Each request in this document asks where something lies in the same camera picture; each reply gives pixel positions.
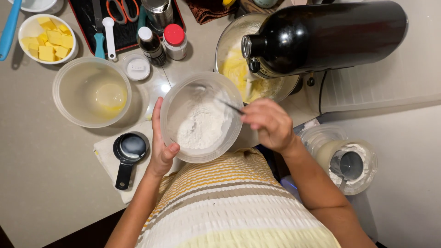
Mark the steel measuring cup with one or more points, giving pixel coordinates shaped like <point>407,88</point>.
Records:
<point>351,165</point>

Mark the steel canister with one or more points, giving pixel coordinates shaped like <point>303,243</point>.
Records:
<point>159,15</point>

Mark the white kitchen towel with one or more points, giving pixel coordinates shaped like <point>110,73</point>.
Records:
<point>105,158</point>

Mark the person's left hand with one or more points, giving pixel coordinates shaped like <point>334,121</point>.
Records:
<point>159,155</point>

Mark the pile of yellow butter cubes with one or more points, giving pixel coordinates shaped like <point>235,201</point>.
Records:
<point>51,41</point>

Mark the steel mixer bowl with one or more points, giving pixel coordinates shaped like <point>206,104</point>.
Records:
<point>227,38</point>

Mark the white ridged drainboard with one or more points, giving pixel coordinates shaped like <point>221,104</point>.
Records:
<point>379,82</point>

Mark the clear plastic lid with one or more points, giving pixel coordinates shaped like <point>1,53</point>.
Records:
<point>317,136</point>

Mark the woven mat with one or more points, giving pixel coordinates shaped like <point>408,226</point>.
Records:
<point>249,7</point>

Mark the person's right fingers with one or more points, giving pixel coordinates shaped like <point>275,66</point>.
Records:
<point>255,115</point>

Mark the blue silicone spatula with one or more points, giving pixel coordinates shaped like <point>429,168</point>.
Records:
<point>8,31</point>

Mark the striped yellow and brown shirt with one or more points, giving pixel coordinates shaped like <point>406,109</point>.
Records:
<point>234,206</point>

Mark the white plastic measuring spoon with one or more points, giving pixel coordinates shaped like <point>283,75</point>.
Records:
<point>110,36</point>

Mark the clear flour container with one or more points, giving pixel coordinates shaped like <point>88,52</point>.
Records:
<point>367,172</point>

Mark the brown patterned cloth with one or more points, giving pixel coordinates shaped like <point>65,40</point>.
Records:
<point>206,12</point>

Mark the person's right hand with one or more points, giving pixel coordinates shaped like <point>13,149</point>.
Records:
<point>275,127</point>

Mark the small jar with red lid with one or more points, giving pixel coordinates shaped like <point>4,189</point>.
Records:
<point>174,39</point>

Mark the white ceramic bowl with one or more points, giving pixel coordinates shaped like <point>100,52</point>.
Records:
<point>29,29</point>

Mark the white flour heap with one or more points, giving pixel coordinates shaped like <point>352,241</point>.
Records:
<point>203,127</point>

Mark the black tray with red rim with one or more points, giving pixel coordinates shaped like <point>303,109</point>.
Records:
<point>125,34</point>

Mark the pale green jar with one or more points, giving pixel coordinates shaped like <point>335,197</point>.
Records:
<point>264,3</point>

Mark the black stand mixer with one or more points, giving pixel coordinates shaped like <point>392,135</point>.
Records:
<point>327,34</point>

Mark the thin metal utensil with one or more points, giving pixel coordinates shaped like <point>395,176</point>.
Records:
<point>231,106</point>

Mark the clear plastic bowl with flour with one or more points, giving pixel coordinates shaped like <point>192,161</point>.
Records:
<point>179,103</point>

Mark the black measuring cups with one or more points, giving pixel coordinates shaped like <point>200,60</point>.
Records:
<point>129,151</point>

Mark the dark bottle with white cap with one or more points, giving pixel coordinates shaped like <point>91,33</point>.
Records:
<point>151,46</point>

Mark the empty clear plastic bowl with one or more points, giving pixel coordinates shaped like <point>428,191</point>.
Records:
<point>89,93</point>

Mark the pale yellow batter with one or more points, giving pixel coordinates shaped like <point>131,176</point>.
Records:
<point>234,67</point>

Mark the small clear tub white lid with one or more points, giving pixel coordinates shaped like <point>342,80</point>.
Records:
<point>136,67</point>

